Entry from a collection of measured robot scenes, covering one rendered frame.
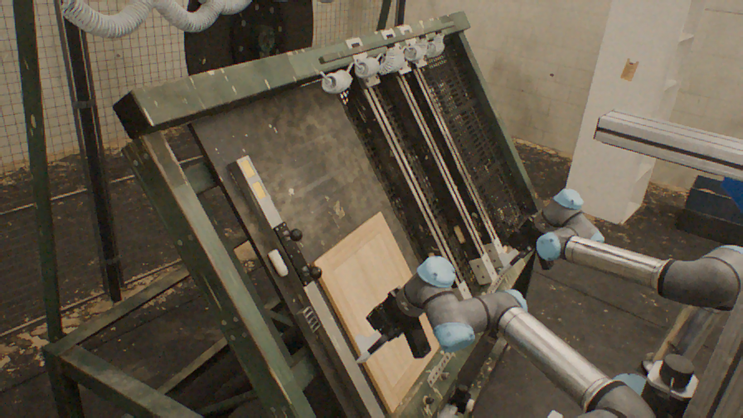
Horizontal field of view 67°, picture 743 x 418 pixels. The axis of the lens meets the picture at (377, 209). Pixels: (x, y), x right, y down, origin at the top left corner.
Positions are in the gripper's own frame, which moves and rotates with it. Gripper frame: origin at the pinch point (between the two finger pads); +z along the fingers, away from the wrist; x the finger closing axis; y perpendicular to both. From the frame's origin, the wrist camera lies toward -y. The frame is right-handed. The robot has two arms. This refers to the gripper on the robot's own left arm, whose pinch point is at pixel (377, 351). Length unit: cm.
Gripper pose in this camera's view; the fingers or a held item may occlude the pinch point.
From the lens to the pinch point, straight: 147.6
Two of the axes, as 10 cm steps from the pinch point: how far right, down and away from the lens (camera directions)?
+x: -6.5, 3.0, -7.0
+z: -4.2, 6.2, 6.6
